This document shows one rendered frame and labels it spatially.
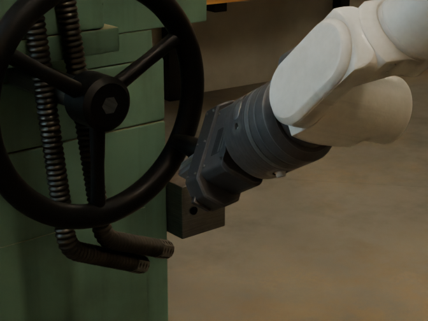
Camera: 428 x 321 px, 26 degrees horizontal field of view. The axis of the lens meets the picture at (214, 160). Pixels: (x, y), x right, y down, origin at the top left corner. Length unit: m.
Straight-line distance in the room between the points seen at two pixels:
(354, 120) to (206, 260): 1.77
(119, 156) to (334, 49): 0.56
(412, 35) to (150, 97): 0.59
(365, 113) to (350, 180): 2.38
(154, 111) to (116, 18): 0.15
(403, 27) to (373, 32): 0.03
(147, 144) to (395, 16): 0.60
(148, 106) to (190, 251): 1.38
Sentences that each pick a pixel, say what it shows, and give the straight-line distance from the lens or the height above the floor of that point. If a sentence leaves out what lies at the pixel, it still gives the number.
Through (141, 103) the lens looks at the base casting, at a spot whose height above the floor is 0.74.
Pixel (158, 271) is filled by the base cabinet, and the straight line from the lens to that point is 1.37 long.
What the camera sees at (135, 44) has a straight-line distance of 1.25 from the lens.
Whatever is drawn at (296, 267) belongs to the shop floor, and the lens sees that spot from 2.53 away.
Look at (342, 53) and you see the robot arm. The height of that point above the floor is 0.91.
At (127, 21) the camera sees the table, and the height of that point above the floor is 0.86.
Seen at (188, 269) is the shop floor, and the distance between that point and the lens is 2.51.
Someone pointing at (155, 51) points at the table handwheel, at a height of 0.86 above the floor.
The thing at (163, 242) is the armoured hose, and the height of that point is 0.58.
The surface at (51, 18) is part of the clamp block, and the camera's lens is 1.06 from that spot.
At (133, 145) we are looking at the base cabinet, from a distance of 1.28.
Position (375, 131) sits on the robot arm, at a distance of 0.85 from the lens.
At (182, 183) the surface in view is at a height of 0.62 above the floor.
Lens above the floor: 1.07
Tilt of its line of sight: 18 degrees down
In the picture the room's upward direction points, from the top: straight up
